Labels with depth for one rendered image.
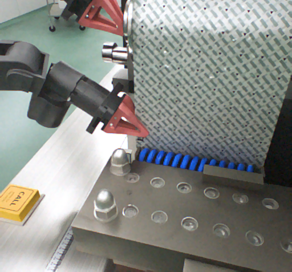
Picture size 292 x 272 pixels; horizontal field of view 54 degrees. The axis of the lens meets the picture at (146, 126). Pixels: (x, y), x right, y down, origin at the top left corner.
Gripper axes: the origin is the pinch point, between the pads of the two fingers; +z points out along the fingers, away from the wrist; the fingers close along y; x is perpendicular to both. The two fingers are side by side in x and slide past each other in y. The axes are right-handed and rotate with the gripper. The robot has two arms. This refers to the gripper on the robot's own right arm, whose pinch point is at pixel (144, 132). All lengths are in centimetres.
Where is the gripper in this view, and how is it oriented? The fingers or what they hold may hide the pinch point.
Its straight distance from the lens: 53.8
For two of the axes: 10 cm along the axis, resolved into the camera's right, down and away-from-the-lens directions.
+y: -2.5, 5.5, -8.0
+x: 4.9, -6.4, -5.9
